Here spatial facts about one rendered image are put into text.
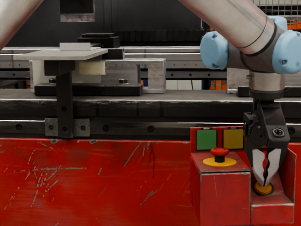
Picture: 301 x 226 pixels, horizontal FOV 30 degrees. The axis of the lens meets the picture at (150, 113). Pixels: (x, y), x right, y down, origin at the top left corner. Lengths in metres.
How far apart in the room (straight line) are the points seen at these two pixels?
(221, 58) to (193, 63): 0.76
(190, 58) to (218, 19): 0.91
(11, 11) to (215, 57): 0.40
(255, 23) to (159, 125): 0.60
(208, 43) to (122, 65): 0.54
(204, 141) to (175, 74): 0.58
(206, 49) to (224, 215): 0.35
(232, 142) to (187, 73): 0.58
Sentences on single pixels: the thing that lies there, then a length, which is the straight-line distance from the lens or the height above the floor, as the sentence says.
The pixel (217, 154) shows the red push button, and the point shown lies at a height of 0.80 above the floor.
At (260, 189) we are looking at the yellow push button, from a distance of 1.26.
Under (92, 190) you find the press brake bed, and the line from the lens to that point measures 1.56.
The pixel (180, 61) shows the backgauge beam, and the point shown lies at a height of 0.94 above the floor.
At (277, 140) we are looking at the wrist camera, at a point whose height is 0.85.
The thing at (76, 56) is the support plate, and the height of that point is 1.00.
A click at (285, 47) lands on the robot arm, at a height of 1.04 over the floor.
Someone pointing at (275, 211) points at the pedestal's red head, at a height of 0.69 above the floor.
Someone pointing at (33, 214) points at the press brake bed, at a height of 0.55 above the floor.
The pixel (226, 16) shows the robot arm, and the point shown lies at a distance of 0.93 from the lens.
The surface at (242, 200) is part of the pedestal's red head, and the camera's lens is 1.19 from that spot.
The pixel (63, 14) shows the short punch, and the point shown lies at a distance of 1.64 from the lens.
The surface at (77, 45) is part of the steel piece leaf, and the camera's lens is 1.55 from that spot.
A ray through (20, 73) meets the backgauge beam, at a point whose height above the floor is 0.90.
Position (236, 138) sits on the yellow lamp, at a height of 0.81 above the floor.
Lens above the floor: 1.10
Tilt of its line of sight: 10 degrees down
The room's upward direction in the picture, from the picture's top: 1 degrees counter-clockwise
